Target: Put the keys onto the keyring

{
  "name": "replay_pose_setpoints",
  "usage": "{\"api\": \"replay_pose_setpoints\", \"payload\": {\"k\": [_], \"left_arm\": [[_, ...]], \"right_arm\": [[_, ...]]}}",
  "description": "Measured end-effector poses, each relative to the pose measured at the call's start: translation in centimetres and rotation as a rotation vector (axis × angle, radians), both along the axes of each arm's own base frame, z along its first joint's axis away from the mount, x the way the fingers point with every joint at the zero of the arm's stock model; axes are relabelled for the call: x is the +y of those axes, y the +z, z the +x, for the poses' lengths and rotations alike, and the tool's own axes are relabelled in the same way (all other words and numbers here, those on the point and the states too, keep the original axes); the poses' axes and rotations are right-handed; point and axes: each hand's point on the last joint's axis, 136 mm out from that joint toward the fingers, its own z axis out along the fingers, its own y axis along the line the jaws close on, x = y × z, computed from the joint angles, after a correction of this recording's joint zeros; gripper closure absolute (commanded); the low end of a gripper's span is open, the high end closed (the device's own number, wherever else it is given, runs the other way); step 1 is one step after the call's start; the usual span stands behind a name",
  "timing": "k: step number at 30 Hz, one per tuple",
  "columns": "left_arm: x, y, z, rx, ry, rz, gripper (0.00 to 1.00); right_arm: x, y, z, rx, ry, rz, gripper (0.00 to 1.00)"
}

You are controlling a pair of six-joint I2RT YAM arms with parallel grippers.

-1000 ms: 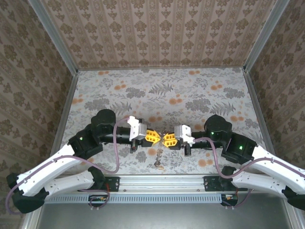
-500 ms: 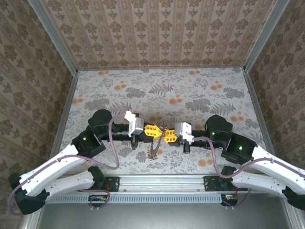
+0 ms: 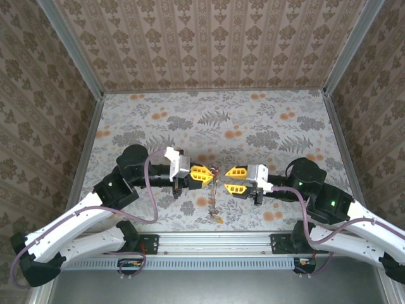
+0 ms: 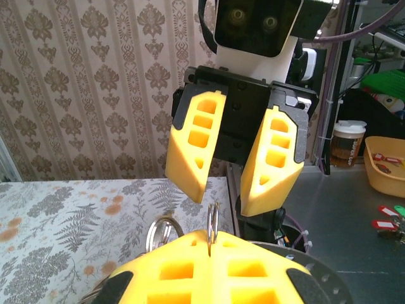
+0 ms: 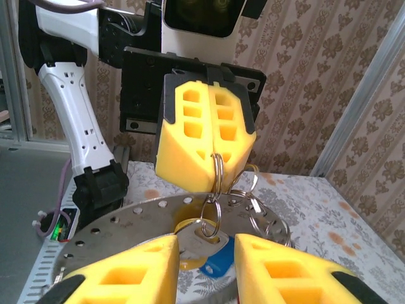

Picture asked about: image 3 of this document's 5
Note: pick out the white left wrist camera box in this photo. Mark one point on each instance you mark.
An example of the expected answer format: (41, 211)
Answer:
(178, 164)

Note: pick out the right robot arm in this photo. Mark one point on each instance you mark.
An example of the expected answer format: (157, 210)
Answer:
(373, 234)

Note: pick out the large brown toothed keyring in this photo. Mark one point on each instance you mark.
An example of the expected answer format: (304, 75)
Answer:
(215, 193)

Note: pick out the floral patterned table cover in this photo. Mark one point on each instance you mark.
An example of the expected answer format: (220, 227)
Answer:
(221, 126)

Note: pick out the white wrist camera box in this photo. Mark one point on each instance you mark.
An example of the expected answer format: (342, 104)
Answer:
(257, 174)
(178, 164)

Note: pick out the yellow key tag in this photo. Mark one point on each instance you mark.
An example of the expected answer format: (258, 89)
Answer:
(219, 219)

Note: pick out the aluminium mounting rail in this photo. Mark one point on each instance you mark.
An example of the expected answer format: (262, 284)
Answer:
(215, 242)

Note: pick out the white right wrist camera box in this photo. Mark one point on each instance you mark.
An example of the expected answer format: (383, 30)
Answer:
(257, 174)

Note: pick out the aluminium frame post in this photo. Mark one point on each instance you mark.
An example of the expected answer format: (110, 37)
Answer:
(71, 47)
(352, 47)

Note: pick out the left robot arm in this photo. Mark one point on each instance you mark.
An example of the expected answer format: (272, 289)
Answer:
(63, 228)

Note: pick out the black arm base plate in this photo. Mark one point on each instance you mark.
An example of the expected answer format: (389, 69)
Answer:
(280, 244)
(148, 244)

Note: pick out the black connector box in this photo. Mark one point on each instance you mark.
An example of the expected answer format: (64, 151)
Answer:
(129, 264)
(305, 264)

